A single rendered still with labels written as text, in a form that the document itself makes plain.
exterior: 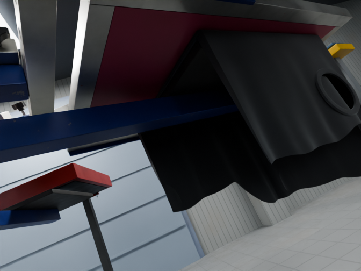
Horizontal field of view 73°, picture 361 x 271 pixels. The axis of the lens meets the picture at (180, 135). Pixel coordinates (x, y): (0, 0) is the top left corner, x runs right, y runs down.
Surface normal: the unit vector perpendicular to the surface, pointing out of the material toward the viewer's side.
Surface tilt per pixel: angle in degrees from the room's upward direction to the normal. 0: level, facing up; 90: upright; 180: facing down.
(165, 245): 90
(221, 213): 90
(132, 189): 90
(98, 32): 180
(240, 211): 90
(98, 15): 180
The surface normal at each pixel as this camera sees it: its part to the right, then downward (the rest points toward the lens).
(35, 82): 0.40, 0.88
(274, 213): 0.13, -0.34
